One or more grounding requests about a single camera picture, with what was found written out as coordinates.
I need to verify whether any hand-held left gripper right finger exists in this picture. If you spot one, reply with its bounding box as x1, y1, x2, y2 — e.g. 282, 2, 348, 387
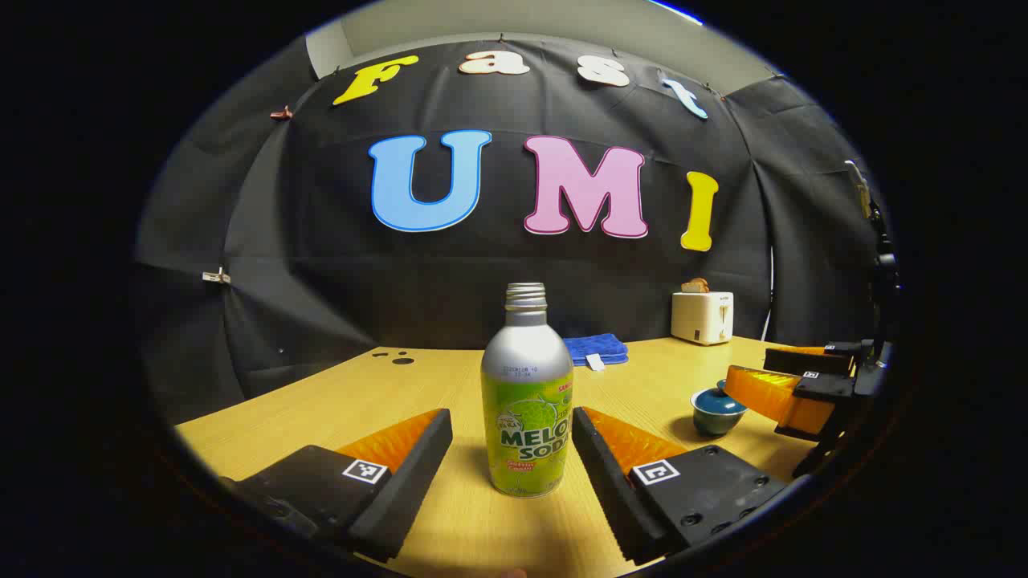
572, 406, 792, 565

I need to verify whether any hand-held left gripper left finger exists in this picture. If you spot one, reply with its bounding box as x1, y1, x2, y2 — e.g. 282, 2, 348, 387
221, 408, 453, 563

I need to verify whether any green label aluminium water bottle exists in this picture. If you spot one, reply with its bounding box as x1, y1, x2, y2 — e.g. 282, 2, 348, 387
480, 283, 574, 499

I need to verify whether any white toaster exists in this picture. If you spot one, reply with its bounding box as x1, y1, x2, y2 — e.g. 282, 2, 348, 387
671, 291, 734, 347

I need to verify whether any blue towel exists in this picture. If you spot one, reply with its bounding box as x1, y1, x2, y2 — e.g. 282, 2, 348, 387
562, 334, 630, 372

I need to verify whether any black backdrop cloth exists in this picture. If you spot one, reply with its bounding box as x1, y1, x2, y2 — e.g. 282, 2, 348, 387
133, 36, 892, 426

